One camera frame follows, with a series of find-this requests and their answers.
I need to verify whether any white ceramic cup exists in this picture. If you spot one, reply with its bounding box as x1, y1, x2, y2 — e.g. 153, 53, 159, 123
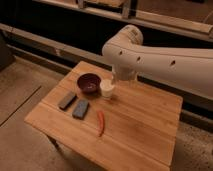
100, 79, 115, 98

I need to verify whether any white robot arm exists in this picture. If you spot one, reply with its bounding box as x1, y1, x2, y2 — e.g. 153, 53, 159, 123
102, 25, 213, 100

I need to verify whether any dark red ceramic bowl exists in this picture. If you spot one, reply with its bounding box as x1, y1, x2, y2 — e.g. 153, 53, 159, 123
77, 73, 101, 93

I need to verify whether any blue grey sponge block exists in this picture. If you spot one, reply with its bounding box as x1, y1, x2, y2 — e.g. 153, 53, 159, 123
72, 99, 89, 119

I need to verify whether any wooden table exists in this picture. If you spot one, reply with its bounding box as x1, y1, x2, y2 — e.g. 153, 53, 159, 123
25, 62, 183, 171

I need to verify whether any dark grey rectangular block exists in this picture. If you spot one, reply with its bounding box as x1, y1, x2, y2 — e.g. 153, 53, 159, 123
58, 92, 76, 110

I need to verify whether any red chili pepper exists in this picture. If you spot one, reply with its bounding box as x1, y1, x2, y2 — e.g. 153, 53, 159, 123
97, 111, 105, 137

